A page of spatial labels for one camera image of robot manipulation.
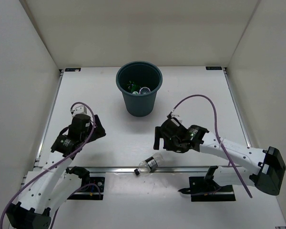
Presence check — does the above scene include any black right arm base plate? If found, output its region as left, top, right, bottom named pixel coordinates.
left=178, top=166, right=236, bottom=202

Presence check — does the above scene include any green plastic soda bottle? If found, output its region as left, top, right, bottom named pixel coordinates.
left=127, top=81, right=141, bottom=94

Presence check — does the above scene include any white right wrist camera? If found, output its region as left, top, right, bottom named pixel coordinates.
left=167, top=112, right=182, bottom=123

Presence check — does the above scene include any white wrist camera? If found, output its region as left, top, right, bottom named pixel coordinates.
left=70, top=105, right=87, bottom=117
left=167, top=112, right=182, bottom=123

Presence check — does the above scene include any black label sticker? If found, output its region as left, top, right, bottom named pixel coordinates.
left=205, top=66, right=222, bottom=71
left=64, top=68, right=81, bottom=72

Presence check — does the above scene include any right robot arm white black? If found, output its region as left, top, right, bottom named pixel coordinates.
left=153, top=118, right=286, bottom=196

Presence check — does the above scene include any black label sticker left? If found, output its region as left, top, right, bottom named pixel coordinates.
left=64, top=68, right=81, bottom=72

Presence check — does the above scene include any dark teal plastic bin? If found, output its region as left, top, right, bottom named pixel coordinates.
left=116, top=61, right=163, bottom=117

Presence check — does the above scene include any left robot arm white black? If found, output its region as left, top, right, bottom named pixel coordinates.
left=6, top=114, right=106, bottom=229

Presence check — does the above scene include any blue label clear water bottle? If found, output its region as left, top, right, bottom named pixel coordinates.
left=139, top=87, right=151, bottom=95

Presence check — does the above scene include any black label sticker right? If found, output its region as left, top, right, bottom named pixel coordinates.
left=205, top=66, right=222, bottom=71

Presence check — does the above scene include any aluminium table edge rail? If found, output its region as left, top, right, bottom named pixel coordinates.
left=33, top=166, right=258, bottom=174

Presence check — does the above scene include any clear bottle black label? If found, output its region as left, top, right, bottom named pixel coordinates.
left=134, top=153, right=164, bottom=177

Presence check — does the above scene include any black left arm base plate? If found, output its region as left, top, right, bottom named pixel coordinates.
left=68, top=176, right=105, bottom=200

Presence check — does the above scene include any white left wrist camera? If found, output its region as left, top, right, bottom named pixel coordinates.
left=70, top=105, right=87, bottom=117

